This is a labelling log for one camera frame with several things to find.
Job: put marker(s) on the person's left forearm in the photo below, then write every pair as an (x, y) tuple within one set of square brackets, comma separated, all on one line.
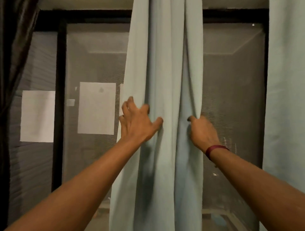
[(78, 195)]

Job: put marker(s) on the person's right hand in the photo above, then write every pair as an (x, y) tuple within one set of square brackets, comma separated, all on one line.
[(203, 135)]

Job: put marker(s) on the person's left hand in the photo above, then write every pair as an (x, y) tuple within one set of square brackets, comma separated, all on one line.
[(137, 126)]

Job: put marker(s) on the brown satin curtain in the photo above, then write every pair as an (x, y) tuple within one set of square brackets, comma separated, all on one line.
[(12, 71)]

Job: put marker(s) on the pale green curtain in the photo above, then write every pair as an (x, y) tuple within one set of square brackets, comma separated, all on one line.
[(162, 71), (286, 95)]

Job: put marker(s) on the small white paper scrap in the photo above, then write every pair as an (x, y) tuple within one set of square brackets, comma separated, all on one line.
[(70, 102)]

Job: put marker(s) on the person's right forearm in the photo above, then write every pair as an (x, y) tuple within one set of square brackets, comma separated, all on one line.
[(262, 190)]

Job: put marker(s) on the black window frame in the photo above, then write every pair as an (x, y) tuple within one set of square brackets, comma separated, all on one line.
[(59, 119)]

